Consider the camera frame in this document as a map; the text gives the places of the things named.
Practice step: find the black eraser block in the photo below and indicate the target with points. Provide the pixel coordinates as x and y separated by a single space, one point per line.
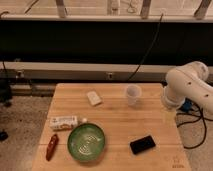
142 144

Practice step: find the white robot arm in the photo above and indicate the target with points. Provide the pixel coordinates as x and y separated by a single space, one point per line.
188 81

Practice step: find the white rectangular block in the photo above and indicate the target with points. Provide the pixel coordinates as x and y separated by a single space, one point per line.
93 98

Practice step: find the translucent plastic cup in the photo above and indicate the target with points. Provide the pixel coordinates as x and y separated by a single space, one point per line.
133 93

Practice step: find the green bowl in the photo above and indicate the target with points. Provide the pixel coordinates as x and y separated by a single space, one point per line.
86 142

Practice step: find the white labelled bottle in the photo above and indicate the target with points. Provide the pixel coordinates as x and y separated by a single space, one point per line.
65 122

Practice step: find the blue power adapter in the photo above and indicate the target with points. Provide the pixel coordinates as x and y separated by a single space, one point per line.
186 107

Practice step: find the black object at left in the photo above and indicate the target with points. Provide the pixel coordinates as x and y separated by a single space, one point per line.
5 93

